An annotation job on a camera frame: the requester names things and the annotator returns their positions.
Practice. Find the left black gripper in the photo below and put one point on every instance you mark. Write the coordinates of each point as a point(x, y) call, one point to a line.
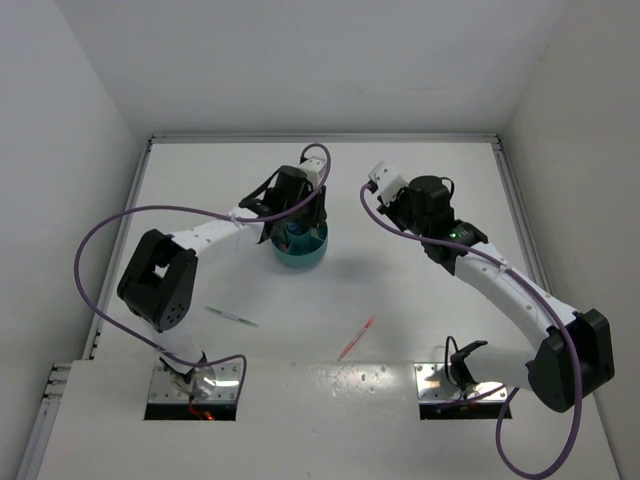
point(316, 215)

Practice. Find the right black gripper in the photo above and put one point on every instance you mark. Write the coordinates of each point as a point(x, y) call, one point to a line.
point(389, 210)

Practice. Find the blue cap spray bottle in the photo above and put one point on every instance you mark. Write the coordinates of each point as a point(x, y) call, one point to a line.
point(294, 229)

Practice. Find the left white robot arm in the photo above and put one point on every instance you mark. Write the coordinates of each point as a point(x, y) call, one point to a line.
point(158, 282)

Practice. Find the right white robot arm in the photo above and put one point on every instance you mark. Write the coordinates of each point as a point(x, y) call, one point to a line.
point(571, 351)

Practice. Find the teal round organizer container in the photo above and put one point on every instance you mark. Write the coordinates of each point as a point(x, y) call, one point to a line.
point(305, 251)

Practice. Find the red pen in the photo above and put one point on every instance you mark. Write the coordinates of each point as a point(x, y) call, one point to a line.
point(351, 344)

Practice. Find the green pen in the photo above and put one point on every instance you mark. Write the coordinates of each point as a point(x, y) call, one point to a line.
point(231, 317)

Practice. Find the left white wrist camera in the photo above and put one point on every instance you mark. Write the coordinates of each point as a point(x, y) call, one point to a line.
point(314, 169)

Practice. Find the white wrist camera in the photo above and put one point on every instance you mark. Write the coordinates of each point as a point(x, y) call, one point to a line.
point(388, 181)
point(314, 169)

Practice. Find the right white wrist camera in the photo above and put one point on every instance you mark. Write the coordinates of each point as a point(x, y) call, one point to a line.
point(388, 181)

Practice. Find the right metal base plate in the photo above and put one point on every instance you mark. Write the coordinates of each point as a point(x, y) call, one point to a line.
point(433, 388)

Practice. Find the metal base plate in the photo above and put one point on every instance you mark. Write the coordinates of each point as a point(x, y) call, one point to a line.
point(433, 388)
point(218, 384)

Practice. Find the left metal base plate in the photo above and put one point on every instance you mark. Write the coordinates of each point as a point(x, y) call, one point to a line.
point(218, 384)

